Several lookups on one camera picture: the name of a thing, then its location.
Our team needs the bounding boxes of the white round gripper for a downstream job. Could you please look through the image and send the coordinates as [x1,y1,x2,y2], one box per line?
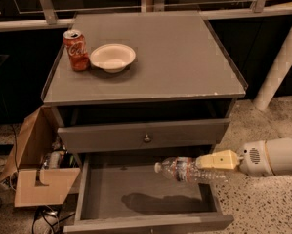
[195,140,274,177]

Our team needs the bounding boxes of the clear plastic water bottle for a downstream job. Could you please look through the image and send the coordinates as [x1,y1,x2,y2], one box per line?
[154,157,228,184]

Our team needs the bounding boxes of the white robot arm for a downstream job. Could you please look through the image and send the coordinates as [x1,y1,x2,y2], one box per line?
[195,137,292,176]

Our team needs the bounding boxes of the grey top drawer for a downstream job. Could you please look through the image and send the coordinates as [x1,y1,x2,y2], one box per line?
[58,118,229,153]

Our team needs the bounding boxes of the round metal drawer knob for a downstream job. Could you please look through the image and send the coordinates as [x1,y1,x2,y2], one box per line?
[144,134,152,143]

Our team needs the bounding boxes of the grey wooden drawer cabinet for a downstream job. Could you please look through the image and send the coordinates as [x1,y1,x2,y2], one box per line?
[40,10,249,234]

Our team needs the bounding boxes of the grey open middle drawer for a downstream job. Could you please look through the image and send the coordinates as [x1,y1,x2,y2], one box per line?
[63,148,233,234]

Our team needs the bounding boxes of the white diagonal support pole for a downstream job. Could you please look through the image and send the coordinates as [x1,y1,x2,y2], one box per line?
[253,26,292,111]

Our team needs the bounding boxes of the white paper bowl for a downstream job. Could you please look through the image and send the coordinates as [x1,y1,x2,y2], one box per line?
[90,44,136,73]

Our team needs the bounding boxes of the red cola can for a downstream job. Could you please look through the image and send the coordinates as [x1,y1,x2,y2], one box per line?
[63,29,89,71]

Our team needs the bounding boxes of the open cardboard box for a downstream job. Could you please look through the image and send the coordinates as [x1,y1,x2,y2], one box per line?
[0,107,80,207]

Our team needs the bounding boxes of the metal window railing frame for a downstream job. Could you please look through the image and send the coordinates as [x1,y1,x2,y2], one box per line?
[0,0,292,33]

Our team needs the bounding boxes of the black floor cables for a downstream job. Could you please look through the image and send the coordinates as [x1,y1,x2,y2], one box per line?
[30,206,75,234]

